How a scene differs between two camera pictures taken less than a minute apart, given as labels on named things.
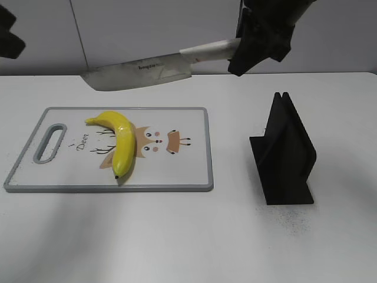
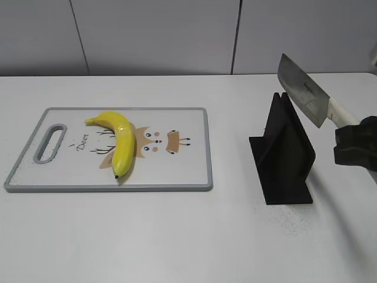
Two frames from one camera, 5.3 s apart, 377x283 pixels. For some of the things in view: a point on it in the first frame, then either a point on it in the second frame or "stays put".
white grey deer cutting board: x=172 y=152 stays put
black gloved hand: x=265 y=28 → x=357 y=144
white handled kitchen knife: x=177 y=65 → x=311 y=99
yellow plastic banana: x=125 y=144 stays put
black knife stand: x=284 y=156 stays put
